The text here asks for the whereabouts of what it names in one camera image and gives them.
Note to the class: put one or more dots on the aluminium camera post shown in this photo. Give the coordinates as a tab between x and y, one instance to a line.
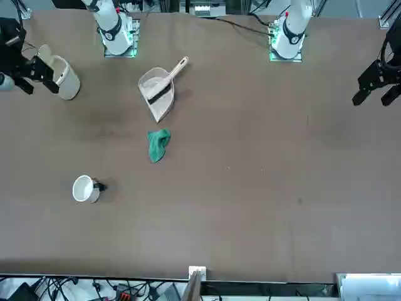
195	279

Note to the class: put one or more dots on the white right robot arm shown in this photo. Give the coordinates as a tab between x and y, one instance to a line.
112	19

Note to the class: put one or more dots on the beige plastic dustpan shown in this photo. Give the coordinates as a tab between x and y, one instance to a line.
159	105

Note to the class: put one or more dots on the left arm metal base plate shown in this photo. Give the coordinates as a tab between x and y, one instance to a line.
272	40

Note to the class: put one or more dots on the orange and black device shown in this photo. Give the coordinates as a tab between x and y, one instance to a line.
122	291

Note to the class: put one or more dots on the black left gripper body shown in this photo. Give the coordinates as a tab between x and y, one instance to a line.
393	62

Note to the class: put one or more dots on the beige hand brush black bristles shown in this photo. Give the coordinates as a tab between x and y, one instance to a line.
170	76

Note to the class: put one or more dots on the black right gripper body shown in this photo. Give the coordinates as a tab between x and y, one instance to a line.
11	53

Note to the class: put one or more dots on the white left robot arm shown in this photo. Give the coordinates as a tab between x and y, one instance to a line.
293	25

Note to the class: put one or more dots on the green cloth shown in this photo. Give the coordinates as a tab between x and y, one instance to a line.
158	145

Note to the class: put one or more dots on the clear plastic tray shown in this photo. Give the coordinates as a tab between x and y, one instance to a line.
369	287

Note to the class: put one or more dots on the beige bin with flip lid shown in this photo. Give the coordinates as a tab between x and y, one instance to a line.
64	80

